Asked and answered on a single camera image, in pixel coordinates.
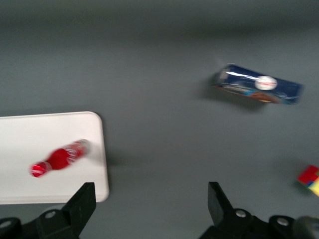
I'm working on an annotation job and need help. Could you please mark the red coke bottle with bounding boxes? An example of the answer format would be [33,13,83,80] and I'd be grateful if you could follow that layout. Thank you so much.
[29,138,91,179]

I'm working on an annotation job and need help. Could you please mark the dark blue snack box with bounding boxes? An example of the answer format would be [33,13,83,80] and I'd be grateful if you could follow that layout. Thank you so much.
[211,63,305,106]

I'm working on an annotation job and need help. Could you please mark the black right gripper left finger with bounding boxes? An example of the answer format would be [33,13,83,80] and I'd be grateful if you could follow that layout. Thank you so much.
[36,182,97,239]

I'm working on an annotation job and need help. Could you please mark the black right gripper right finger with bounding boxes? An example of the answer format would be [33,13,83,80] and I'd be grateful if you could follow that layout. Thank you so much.
[199,181,254,239]

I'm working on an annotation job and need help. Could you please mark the multicolour puzzle cube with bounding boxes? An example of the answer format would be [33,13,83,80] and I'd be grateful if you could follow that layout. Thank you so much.
[296,164,319,199]

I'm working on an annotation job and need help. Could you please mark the beige plastic tray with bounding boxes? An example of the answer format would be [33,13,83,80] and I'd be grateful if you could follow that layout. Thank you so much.
[0,111,110,206]

